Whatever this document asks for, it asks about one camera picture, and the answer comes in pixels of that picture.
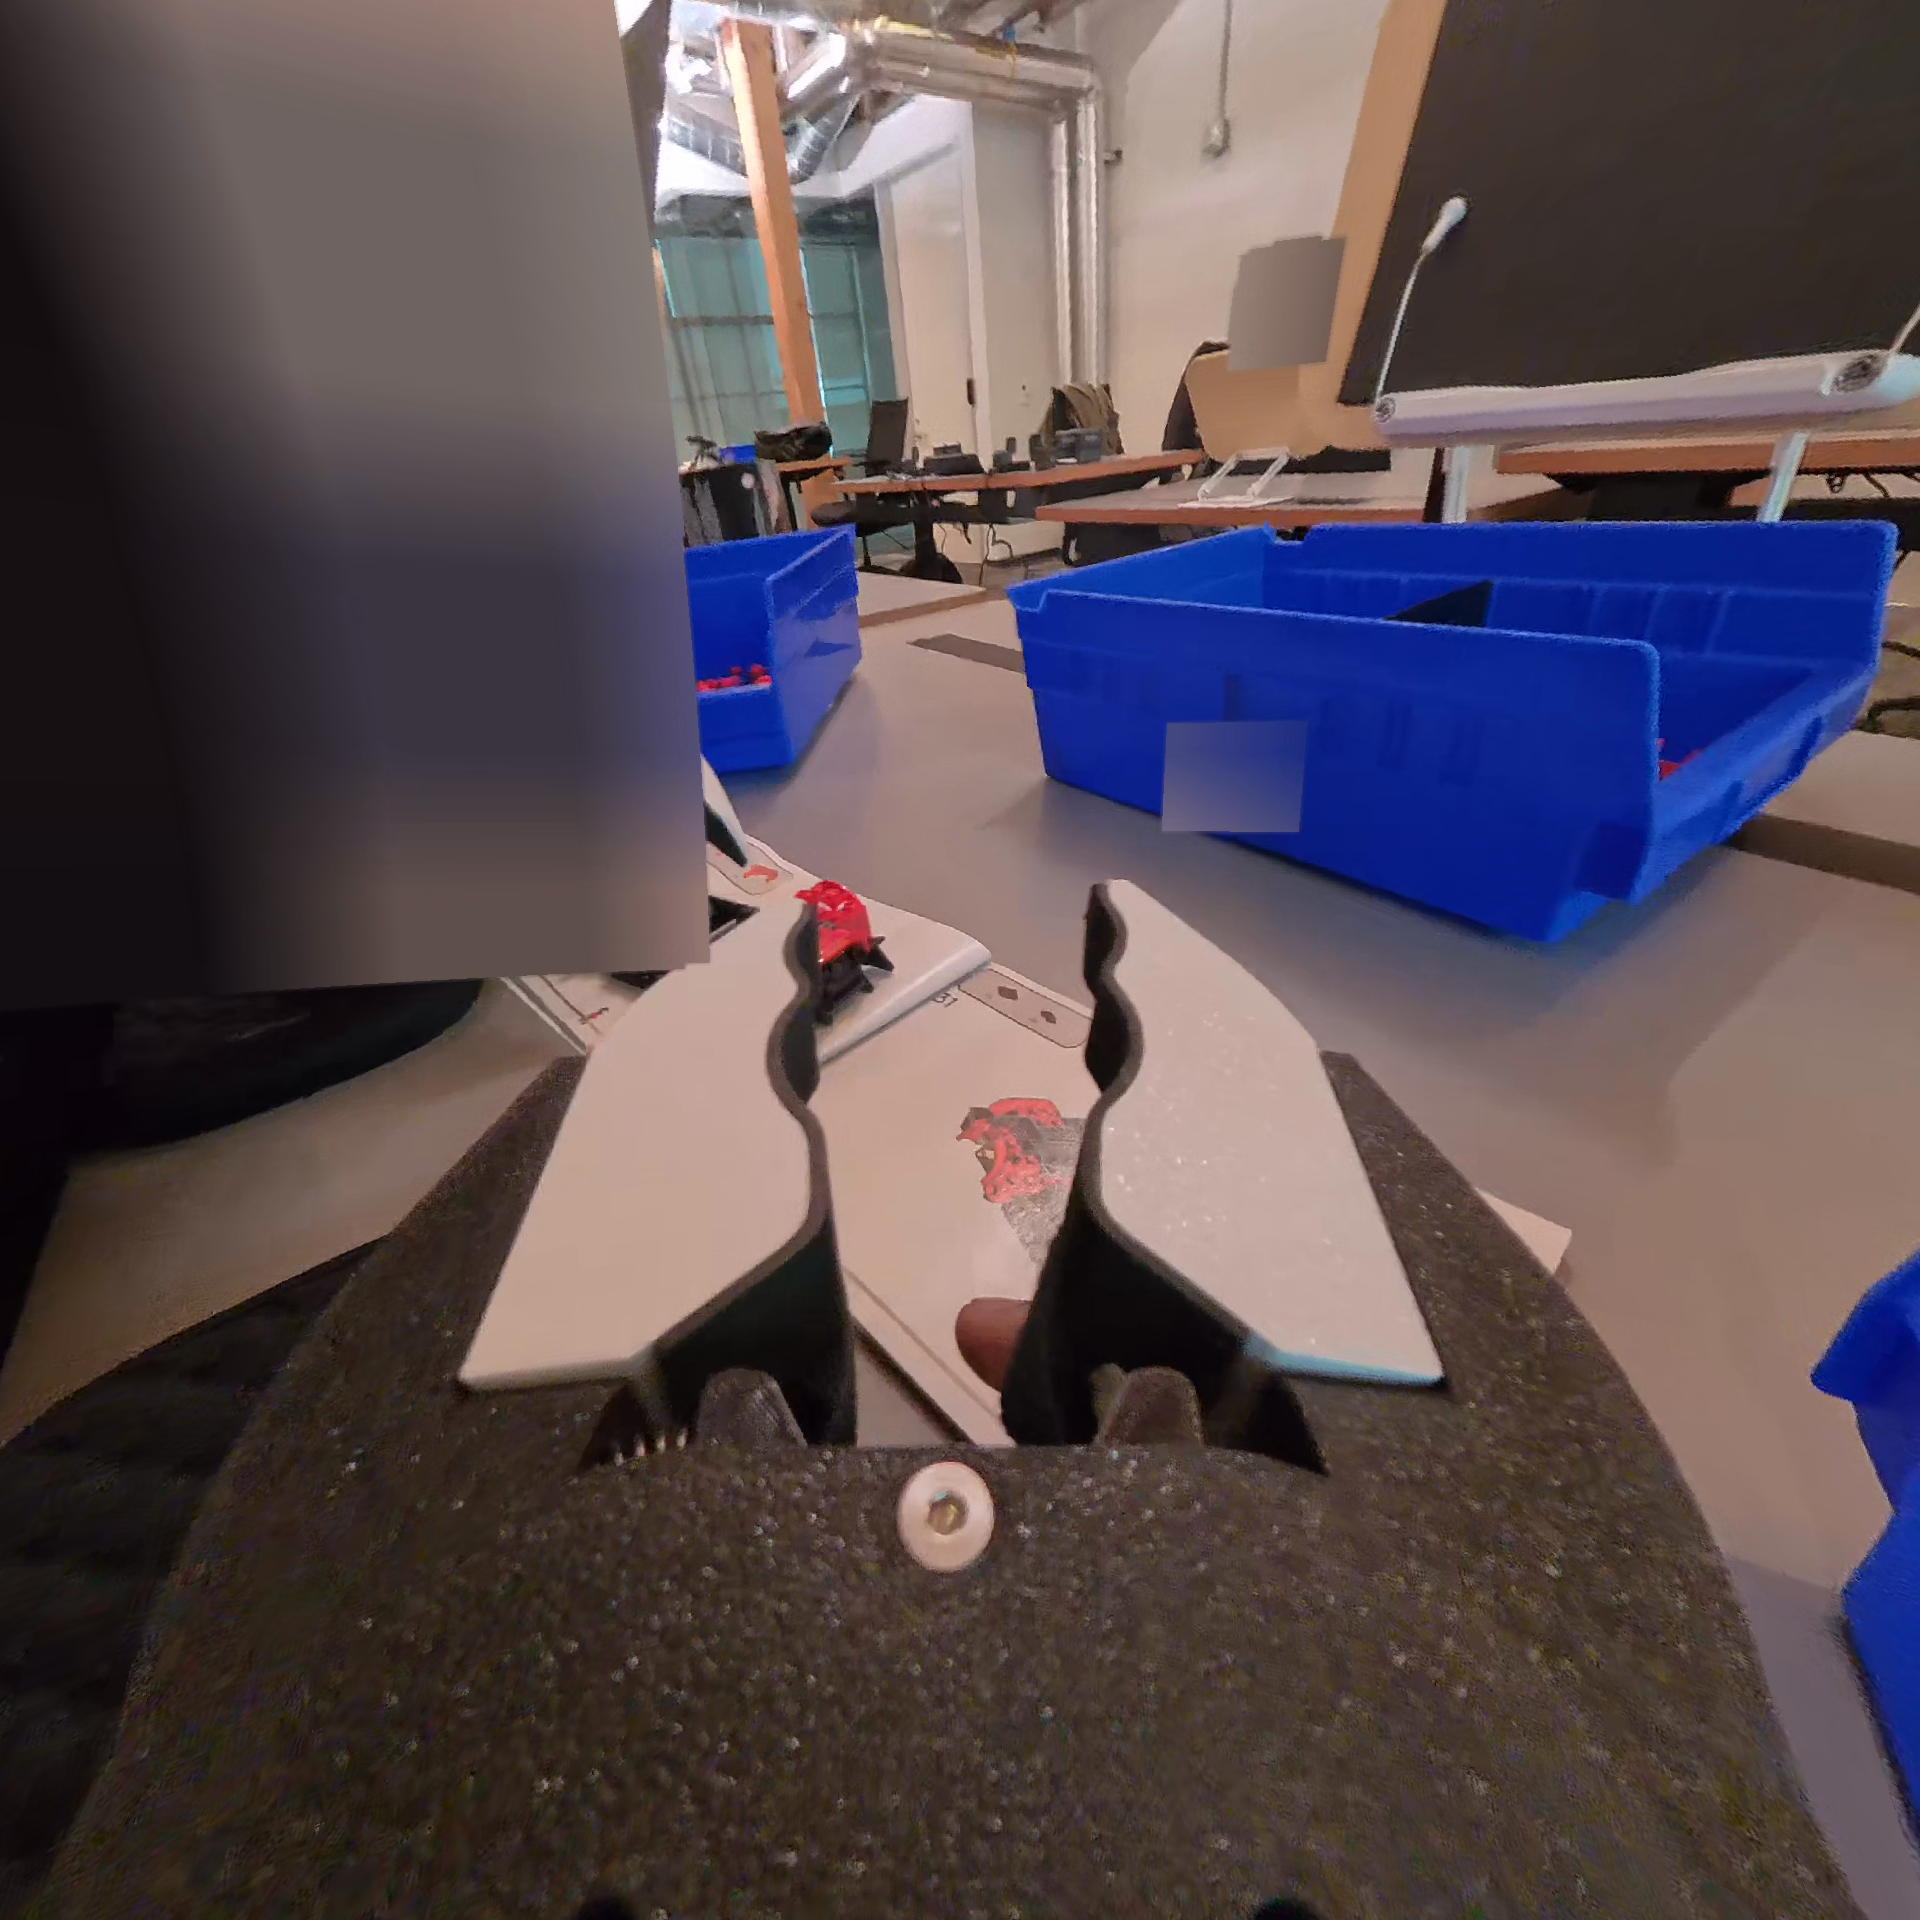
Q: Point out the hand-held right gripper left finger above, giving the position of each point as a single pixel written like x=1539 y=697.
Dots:
x=661 y=1188

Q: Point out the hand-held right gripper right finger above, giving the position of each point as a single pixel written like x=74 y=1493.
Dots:
x=1245 y=1188

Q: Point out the black and red lego model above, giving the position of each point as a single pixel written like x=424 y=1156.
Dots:
x=839 y=940

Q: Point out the white lego instruction booklet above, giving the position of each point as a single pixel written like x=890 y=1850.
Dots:
x=933 y=1199

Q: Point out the pile of loose lego pieces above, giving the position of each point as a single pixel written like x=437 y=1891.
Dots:
x=736 y=676

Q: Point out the blue storage bin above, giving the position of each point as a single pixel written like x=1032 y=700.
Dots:
x=780 y=645
x=1881 y=1501
x=1424 y=750

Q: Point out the wooden desk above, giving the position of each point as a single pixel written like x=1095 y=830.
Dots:
x=1273 y=515
x=1020 y=478

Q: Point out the clear laptop stand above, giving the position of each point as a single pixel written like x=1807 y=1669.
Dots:
x=1245 y=480

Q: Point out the black bag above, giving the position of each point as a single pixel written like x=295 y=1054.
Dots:
x=792 y=447

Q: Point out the olive backpack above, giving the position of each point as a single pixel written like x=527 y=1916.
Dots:
x=1084 y=424

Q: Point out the curved plywood panel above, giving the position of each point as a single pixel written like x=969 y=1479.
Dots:
x=1198 y=395

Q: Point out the white bar with thin rods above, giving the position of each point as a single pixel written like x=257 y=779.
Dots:
x=1621 y=395

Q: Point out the wooden pillar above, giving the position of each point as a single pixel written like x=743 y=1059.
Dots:
x=773 y=226

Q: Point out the black panel board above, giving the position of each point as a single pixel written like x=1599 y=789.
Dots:
x=1650 y=181

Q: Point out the silver ventilation duct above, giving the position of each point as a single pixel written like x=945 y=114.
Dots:
x=962 y=67

